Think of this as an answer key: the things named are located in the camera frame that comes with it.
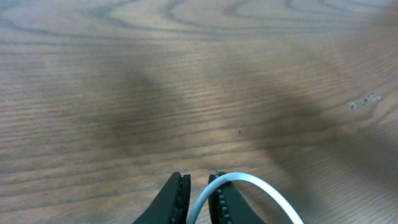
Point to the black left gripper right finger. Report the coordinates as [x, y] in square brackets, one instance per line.
[227, 206]

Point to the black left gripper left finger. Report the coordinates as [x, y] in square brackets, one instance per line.
[170, 206]

